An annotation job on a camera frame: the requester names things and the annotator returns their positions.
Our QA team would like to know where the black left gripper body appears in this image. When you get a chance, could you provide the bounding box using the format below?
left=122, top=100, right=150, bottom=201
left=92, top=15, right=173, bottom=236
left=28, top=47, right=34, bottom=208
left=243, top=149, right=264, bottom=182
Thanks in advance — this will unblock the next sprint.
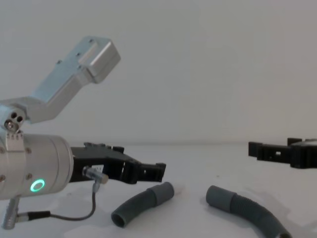
left=70, top=142, right=136, bottom=184

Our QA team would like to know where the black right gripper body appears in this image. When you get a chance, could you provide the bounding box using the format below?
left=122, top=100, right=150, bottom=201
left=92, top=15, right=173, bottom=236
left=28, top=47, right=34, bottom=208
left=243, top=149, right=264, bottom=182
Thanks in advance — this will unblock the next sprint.
left=287, top=138, right=317, bottom=170

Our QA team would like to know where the white table cloth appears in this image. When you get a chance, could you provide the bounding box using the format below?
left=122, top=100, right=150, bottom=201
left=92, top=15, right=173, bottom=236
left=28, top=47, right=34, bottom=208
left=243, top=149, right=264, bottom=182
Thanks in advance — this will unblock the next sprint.
left=0, top=142, right=317, bottom=238

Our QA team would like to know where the short grey corrugated hose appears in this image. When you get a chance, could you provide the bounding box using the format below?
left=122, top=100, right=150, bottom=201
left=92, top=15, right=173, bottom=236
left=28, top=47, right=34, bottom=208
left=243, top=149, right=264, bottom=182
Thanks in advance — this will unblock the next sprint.
left=110, top=181, right=175, bottom=229

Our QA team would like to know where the thin dark gripper cable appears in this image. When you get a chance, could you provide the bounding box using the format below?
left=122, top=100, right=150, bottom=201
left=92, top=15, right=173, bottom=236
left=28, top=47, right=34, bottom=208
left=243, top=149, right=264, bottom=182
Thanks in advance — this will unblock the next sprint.
left=1, top=166, right=110, bottom=224

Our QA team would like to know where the long grey corrugated hose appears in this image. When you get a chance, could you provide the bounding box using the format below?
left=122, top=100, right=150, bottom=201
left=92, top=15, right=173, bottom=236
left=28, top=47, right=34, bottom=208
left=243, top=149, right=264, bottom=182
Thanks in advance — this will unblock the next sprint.
left=206, top=185, right=293, bottom=238

